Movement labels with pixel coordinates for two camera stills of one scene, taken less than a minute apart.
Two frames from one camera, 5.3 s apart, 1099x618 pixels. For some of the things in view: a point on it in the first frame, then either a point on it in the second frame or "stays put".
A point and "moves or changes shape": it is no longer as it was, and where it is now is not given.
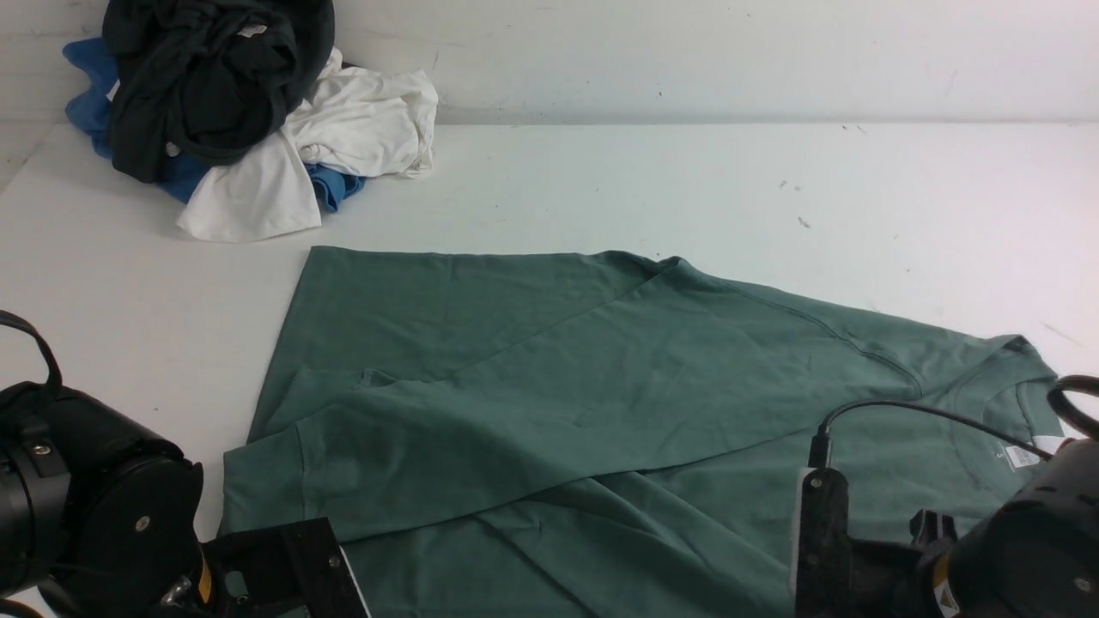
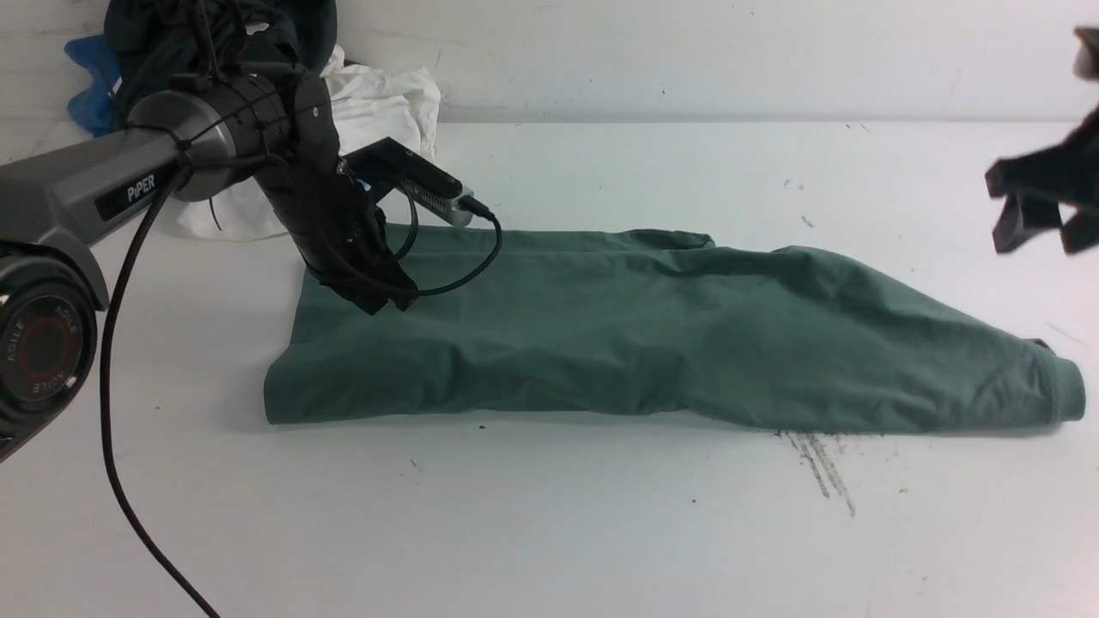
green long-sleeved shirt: [501, 433] moves or changes shape
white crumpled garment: [368, 123] stays put
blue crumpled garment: [88, 106] stays put
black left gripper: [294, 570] → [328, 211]
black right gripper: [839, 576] → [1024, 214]
